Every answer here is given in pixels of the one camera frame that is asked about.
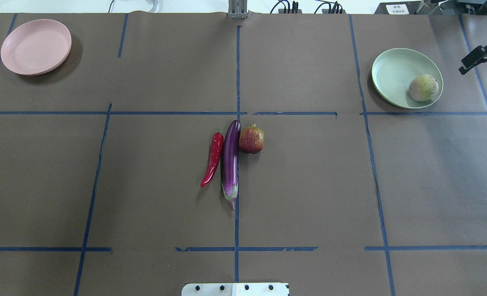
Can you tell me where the red chili pepper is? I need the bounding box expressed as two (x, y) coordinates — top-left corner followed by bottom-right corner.
(200, 132), (224, 188)

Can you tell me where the white label card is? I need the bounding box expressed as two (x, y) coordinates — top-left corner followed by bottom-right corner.
(385, 3), (409, 15)

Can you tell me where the aluminium frame post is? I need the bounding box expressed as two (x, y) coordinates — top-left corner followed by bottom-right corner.
(228, 0), (248, 19)

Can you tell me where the red yellow pomegranate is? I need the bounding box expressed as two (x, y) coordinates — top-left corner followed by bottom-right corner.
(238, 123), (265, 154)

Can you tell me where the light green plate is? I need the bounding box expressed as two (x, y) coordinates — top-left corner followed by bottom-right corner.
(371, 48), (444, 109)

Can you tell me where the purple eggplant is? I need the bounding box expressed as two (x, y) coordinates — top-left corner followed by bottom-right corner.
(221, 120), (241, 210)

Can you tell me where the pink plate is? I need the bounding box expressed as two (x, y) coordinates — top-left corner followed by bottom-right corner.
(0, 19), (72, 76)

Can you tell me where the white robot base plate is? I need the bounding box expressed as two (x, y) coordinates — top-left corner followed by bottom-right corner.
(181, 282), (290, 296)

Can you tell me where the green pink peach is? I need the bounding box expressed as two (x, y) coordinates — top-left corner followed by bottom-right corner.
(408, 74), (439, 102)

